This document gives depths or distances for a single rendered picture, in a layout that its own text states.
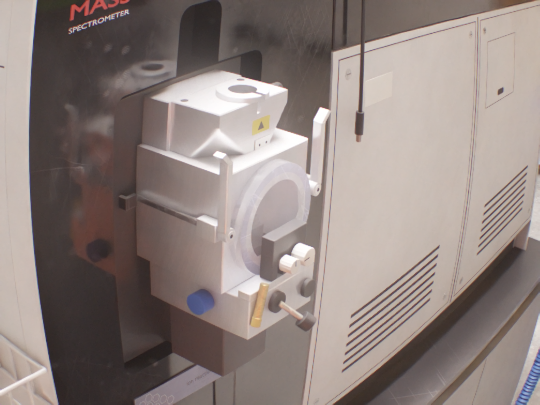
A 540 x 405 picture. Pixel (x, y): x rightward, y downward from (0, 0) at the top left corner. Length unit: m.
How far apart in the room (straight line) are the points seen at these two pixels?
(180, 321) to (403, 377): 0.62
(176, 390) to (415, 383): 0.56
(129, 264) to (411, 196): 0.48
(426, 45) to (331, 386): 0.43
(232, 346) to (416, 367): 0.64
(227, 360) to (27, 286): 0.21
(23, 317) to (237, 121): 0.24
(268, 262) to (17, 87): 0.26
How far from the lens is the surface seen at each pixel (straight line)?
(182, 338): 0.87
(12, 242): 0.73
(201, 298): 0.79
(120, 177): 0.79
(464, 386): 1.54
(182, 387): 0.93
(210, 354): 0.85
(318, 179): 0.82
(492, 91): 1.42
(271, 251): 0.77
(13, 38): 0.67
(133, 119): 0.78
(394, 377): 1.42
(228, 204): 0.73
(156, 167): 0.78
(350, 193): 1.07
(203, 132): 0.75
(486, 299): 1.65
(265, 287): 0.77
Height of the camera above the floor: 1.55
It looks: 25 degrees down
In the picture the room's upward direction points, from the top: 3 degrees clockwise
